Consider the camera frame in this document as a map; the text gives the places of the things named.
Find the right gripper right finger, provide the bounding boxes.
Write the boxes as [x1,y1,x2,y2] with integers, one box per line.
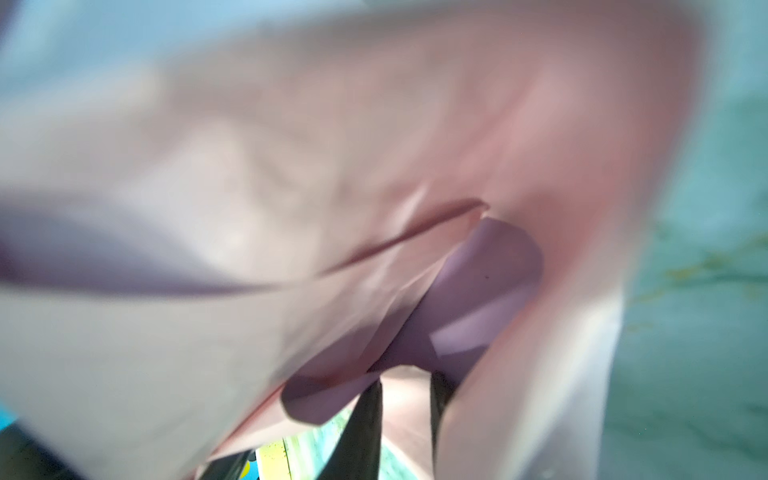
[430,372,456,439]

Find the purple wrapping paper sheet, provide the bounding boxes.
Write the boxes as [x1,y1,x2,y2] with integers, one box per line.
[1,1,706,479]

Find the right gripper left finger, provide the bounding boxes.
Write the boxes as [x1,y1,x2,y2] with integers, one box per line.
[318,380,383,480]

